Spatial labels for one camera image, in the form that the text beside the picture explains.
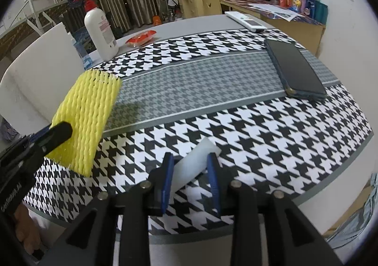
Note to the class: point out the orange snack packet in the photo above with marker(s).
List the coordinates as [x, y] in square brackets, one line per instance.
[141, 39]

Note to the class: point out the black smartphone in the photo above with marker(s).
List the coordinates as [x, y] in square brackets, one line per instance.
[296, 74]

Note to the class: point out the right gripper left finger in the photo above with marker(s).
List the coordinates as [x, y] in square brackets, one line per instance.
[91, 237]

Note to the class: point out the white lotion pump bottle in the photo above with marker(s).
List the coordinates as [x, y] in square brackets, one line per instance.
[100, 30]

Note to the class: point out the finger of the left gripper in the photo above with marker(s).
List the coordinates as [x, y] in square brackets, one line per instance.
[56, 136]
[35, 136]

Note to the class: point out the left human hand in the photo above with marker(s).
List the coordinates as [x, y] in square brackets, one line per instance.
[27, 231]

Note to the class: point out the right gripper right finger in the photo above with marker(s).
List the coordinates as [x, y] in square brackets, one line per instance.
[266, 227]

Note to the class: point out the white foam box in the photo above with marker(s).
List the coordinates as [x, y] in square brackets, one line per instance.
[35, 84]

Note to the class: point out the wooden smiley chair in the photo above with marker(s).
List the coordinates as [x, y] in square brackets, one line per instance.
[211, 7]

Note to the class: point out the white foam tube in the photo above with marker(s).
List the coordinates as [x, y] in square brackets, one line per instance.
[192, 165]

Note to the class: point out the white remote control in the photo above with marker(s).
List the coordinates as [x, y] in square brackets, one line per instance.
[246, 20]

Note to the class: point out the houndstooth table runner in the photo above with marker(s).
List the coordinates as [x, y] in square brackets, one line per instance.
[221, 87]

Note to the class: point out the yellow foam fruit net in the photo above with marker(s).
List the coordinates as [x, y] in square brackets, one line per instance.
[86, 107]

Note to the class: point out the printed paper sheet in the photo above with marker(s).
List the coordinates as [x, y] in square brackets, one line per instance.
[283, 13]

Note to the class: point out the wooden desk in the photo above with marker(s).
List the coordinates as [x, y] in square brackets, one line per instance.
[306, 31]

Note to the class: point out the metal bunk bed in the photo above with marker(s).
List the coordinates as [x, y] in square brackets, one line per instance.
[29, 19]

